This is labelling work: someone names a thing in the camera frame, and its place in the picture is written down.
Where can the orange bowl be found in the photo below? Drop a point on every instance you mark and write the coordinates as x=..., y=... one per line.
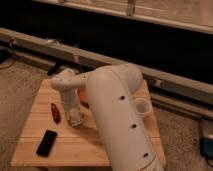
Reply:
x=82, y=95

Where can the blue device on floor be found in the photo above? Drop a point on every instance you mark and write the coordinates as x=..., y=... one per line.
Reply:
x=206, y=147

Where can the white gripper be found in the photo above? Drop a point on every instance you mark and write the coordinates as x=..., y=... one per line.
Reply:
x=70, y=100

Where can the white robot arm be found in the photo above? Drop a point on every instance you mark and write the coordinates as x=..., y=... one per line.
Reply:
x=109, y=92

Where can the clear plastic cup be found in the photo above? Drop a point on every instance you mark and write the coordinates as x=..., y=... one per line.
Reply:
x=143, y=106

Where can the black phone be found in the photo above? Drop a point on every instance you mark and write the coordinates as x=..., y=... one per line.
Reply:
x=46, y=143

